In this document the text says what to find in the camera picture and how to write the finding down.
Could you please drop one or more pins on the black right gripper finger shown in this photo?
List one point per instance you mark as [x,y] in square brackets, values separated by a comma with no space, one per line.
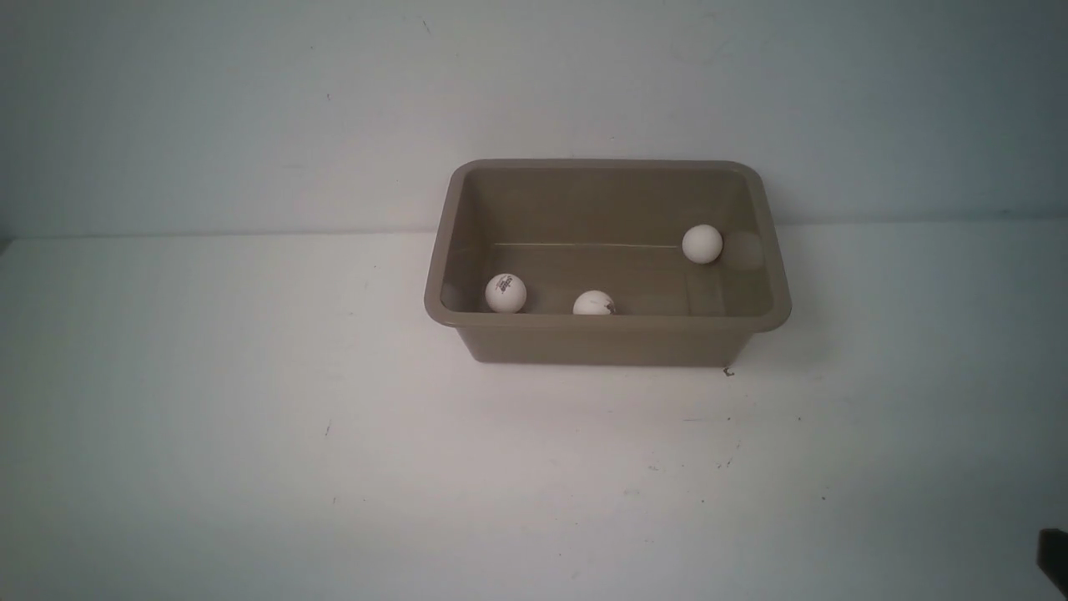
[1052,557]

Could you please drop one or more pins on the white table-tennis ball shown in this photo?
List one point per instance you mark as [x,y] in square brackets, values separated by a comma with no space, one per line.
[594,303]
[702,244]
[505,293]

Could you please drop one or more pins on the brown plastic bin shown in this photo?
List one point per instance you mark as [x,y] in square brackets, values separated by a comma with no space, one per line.
[569,225]

